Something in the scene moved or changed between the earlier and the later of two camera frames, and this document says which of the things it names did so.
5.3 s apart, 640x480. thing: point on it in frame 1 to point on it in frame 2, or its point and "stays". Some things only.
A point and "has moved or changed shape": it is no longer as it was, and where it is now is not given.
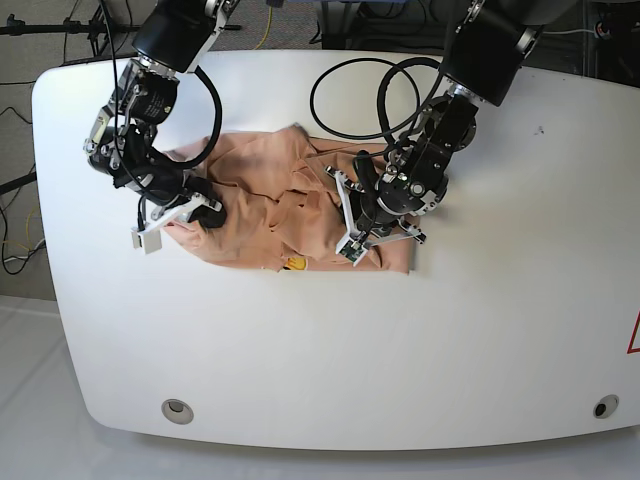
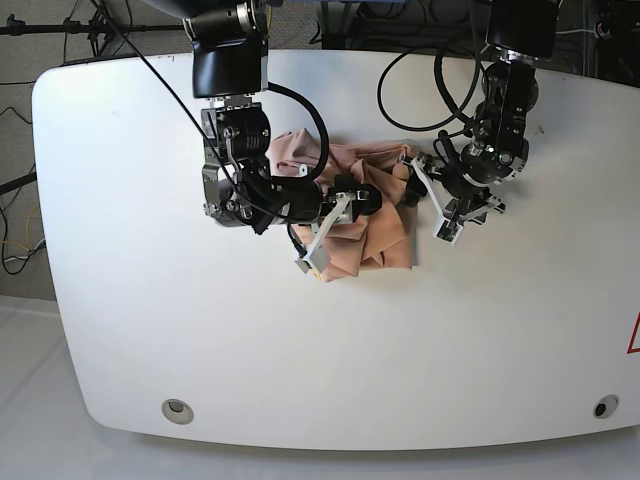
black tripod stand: (96, 29) stays
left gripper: (132, 158) to (239, 190)
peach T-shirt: (280, 209) has moved or changed shape
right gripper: (382, 201) to (467, 175)
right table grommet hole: (605, 406) stays
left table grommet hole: (177, 411) stays
